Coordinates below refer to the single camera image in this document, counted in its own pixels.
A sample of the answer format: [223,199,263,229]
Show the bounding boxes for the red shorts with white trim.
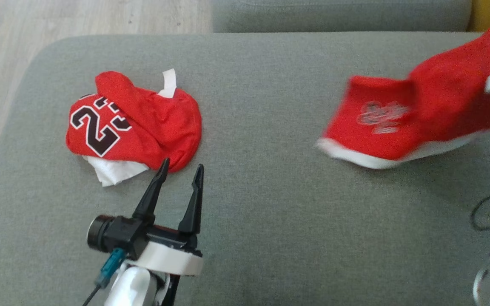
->
[315,13,490,170]

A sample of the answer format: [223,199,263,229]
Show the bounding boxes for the red number 23 jersey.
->
[66,68,203,187]

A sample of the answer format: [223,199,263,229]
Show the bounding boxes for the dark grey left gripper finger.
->
[132,158,171,224]
[178,164,205,237]

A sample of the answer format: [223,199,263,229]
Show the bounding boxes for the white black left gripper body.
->
[134,225,204,277]

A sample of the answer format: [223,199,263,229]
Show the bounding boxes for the black cable with teal connector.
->
[82,248,127,306]

